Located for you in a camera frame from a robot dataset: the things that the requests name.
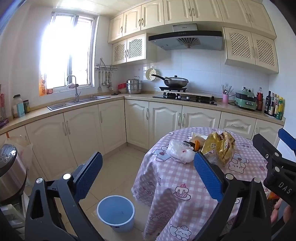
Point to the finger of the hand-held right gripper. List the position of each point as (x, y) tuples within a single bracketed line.
[(263, 146), (288, 139)]

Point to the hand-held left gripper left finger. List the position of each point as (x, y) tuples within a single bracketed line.
[(89, 176)]

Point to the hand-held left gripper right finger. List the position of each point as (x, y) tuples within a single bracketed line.
[(208, 178)]

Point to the gold snack bag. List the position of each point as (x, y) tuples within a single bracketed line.
[(219, 146)]

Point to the orange wrapper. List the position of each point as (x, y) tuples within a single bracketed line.
[(197, 145)]

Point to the white red-print plastic bag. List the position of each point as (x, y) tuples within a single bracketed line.
[(179, 151)]

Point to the cream paper package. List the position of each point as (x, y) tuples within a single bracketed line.
[(198, 137)]

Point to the blue plastic bin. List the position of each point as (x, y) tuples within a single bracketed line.
[(115, 213)]

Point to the person's right hand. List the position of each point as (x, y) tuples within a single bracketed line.
[(278, 209)]

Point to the pink checkered tablecloth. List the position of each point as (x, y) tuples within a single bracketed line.
[(185, 185)]

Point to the dark glass bottle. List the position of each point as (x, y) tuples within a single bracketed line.
[(267, 104), (272, 106)]

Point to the cream base cabinet row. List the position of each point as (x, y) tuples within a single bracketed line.
[(81, 132)]

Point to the green electric cooker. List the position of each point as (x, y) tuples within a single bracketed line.
[(245, 102)]

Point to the pink utensil holder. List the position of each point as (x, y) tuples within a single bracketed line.
[(225, 98)]

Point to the large white plastic bag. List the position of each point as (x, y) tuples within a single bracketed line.
[(23, 150)]

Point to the steel sink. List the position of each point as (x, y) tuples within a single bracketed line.
[(78, 102)]

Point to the silver rice cooker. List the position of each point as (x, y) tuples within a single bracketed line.
[(9, 176)]

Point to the black gas stove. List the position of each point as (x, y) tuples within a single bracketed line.
[(185, 97)]

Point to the steel faucet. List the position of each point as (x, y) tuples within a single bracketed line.
[(76, 91)]

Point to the steel spatula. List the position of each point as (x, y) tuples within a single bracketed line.
[(99, 87)]

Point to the steel skimmer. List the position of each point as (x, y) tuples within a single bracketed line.
[(111, 87)]

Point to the white bowl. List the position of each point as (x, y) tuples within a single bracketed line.
[(122, 91)]

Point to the dark green packet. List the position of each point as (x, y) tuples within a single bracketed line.
[(26, 106)]

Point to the teal box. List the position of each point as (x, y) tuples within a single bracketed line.
[(20, 110)]

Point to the red bowl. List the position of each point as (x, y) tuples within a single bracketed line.
[(122, 86)]

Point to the steel ladle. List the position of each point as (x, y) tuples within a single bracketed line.
[(106, 81)]

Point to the orange bottle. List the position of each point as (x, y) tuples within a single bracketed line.
[(42, 89)]

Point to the steel steamer pot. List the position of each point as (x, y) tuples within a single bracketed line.
[(134, 86)]

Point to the black wok with lid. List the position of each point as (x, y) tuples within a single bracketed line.
[(175, 81)]

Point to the glass jar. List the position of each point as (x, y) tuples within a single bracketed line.
[(16, 99)]

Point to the cream dotted round plate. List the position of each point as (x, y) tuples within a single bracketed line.
[(149, 74)]

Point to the window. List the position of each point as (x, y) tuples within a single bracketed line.
[(67, 51)]

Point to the grey range hood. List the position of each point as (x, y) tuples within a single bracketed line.
[(185, 40)]

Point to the wall socket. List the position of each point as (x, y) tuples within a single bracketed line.
[(247, 89)]

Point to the cream lattice door wall cabinet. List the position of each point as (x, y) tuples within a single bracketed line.
[(129, 48), (252, 48)]

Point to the steel wall utensil rack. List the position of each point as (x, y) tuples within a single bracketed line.
[(105, 67)]

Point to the cream wall cabinet row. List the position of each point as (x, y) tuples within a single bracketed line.
[(185, 11)]

